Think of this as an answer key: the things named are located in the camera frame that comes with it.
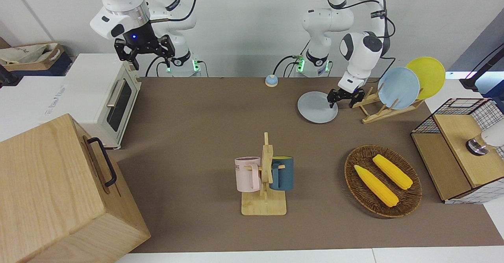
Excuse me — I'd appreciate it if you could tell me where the dark blue crate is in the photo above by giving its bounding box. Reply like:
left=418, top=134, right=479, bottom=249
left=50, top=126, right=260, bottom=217
left=8, top=52, right=73, bottom=76

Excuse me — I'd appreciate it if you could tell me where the black box handle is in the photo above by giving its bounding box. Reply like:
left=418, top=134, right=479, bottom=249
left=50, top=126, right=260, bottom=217
left=87, top=137, right=118, bottom=187

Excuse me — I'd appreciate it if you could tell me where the yellow corn cob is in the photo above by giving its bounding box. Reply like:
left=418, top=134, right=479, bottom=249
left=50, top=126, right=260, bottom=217
left=372, top=154, right=413, bottom=190
left=354, top=165, right=399, bottom=207

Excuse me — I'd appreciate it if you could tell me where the black camera stand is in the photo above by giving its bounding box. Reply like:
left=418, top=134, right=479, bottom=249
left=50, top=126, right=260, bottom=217
left=459, top=44, right=504, bottom=90

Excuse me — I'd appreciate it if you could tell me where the brown wicker basket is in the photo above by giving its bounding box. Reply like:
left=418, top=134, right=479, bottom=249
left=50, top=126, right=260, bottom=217
left=345, top=145, right=422, bottom=218

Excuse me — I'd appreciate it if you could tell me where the wooden mug tree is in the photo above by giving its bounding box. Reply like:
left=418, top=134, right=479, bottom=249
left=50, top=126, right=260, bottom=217
left=241, top=132, right=287, bottom=216

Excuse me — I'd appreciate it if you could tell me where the black left base cable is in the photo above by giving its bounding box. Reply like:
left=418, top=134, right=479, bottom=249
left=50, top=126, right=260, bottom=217
left=273, top=54, right=306, bottom=78

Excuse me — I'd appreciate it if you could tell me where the gray plate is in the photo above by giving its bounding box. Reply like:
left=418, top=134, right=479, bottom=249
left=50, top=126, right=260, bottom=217
left=297, top=91, right=338, bottom=124

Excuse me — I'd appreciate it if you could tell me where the brown table mat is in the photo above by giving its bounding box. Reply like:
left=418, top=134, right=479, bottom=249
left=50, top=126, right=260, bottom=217
left=108, top=76, right=504, bottom=254

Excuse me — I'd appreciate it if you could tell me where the black right base cable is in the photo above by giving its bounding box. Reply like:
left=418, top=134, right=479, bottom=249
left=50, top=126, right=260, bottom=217
left=145, top=56, right=169, bottom=77

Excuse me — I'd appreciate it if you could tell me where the dark blue mug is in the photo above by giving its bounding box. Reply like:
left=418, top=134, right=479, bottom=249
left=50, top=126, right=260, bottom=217
left=270, top=156, right=294, bottom=191

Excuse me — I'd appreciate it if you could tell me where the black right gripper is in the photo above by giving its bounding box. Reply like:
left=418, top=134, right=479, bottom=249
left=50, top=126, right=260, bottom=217
left=114, top=19, right=176, bottom=71

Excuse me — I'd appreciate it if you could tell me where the wire mesh wooden shelf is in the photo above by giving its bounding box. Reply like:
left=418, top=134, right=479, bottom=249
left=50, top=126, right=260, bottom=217
left=411, top=98, right=504, bottom=204

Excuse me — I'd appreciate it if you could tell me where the wooden plate rack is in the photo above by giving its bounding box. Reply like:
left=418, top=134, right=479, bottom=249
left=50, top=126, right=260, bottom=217
left=350, top=86, right=426, bottom=124

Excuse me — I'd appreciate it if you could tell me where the yellow plate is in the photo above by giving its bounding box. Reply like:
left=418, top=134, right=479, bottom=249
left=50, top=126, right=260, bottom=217
left=406, top=57, right=446, bottom=100

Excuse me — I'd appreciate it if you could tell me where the light blue plate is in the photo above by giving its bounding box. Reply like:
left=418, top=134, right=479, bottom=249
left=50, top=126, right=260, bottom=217
left=378, top=67, right=421, bottom=110

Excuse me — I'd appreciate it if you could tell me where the white cloth bag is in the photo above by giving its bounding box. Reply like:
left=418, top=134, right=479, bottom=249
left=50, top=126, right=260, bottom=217
left=0, top=43, right=59, bottom=65

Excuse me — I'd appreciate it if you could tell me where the pink mug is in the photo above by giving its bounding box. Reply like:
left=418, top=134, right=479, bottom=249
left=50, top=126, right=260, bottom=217
left=235, top=157, right=262, bottom=193

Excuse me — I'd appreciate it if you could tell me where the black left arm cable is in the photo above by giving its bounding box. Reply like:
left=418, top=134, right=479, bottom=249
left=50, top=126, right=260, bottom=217
left=326, top=0, right=397, bottom=84

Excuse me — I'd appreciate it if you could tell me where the black base cable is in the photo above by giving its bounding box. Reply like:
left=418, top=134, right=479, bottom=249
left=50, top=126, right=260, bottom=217
left=273, top=54, right=306, bottom=78
left=145, top=56, right=169, bottom=77

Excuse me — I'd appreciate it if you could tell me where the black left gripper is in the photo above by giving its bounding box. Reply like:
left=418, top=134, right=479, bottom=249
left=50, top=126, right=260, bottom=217
left=328, top=88, right=365, bottom=109

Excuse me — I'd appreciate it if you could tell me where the open cardboard box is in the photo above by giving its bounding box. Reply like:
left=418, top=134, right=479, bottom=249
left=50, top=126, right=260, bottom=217
left=0, top=43, right=65, bottom=72

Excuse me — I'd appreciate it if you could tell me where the white toaster oven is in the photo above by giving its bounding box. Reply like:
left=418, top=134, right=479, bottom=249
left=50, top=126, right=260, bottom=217
left=43, top=54, right=142, bottom=150

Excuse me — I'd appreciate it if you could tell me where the silver oven door handle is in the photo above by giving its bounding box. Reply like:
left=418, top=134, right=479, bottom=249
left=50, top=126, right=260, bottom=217
left=106, top=79, right=126, bottom=107

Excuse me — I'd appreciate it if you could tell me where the large wooden box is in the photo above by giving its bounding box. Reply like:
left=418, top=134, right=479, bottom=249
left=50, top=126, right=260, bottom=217
left=0, top=113, right=151, bottom=263

